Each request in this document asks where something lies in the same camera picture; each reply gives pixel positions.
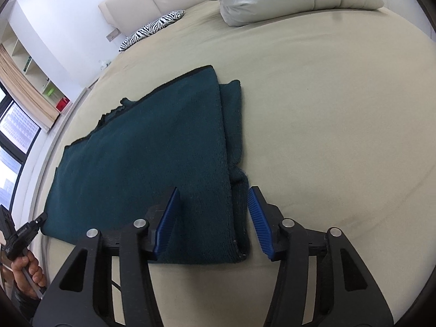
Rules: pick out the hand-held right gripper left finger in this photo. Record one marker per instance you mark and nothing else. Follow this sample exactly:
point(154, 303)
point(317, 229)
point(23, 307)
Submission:
point(167, 224)

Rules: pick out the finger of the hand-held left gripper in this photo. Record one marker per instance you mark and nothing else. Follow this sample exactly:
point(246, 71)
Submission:
point(30, 228)

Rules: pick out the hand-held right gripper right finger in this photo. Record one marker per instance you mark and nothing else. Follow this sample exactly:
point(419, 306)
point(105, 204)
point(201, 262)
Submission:
point(260, 224)

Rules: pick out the dark green sweater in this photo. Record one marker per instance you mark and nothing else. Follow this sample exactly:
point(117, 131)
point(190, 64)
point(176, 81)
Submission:
point(136, 160)

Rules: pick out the person's left forearm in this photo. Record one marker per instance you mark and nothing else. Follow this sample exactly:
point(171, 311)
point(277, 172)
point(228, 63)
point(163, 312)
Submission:
point(27, 301)

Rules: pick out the person's left hand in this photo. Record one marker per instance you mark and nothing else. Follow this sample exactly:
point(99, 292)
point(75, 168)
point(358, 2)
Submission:
point(25, 272)

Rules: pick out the white window sill ledge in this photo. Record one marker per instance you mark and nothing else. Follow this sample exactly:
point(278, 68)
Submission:
point(44, 150)

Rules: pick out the black framed window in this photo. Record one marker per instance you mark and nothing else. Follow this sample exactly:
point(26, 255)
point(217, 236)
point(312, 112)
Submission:
point(17, 133)

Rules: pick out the red box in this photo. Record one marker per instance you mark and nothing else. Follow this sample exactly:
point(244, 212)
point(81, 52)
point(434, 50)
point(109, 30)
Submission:
point(63, 105)

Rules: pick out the beige curtain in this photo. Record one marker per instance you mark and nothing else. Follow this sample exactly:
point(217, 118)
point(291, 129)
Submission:
point(30, 98)

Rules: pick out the bed with beige sheet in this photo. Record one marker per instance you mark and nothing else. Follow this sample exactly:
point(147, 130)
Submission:
point(323, 109)

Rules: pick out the green lidded container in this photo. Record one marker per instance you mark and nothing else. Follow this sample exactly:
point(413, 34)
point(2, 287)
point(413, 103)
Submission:
point(49, 92)

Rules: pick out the white shelf unit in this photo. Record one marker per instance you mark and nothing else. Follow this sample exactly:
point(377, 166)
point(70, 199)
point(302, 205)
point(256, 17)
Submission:
point(37, 71)

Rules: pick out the white nightstand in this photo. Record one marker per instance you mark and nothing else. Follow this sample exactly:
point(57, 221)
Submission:
point(93, 83)

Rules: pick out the green shelf items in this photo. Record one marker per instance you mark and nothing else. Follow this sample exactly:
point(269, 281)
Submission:
point(28, 64)

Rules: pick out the zebra print pillow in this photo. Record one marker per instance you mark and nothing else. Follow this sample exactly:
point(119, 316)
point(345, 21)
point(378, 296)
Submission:
point(150, 29)

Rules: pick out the cream padded headboard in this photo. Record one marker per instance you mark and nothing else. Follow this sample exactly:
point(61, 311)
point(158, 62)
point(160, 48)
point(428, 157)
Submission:
point(136, 3)

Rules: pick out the wall switch panel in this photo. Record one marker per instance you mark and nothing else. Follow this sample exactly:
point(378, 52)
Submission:
point(113, 36)

